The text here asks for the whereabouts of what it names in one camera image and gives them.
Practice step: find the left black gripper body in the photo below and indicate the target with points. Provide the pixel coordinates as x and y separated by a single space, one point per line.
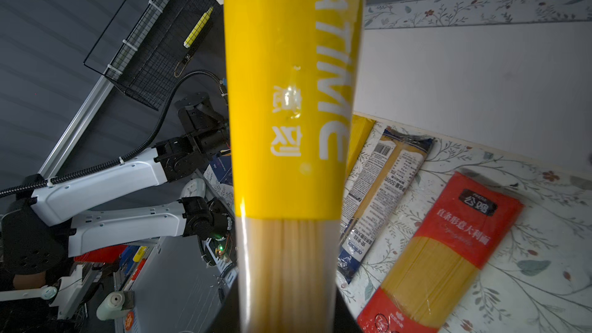
206 135

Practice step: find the yellow pastatime spaghetti pack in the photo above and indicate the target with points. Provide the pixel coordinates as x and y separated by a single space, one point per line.
292 70

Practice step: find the blue white spaghetti pack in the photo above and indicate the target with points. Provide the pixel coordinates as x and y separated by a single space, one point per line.
390 169

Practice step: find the red spaghetti pack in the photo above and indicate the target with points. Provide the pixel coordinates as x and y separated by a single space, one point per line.
439 264

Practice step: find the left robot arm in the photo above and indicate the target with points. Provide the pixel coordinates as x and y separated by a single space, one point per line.
53 219

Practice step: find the light blue spaghetti box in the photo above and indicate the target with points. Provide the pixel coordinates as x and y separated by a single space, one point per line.
219 175

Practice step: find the white round clock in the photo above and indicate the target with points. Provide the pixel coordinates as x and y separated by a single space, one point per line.
194 188

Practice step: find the yellow marker pen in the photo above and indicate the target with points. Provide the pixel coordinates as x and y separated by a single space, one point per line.
195 32

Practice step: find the yellow spaghetti pack barcode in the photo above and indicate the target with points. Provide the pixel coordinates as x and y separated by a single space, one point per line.
361 127

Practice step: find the white two-tier shelf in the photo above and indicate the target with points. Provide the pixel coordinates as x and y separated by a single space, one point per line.
520 89

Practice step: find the black wire basket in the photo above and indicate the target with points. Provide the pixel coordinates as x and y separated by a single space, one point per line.
141 52

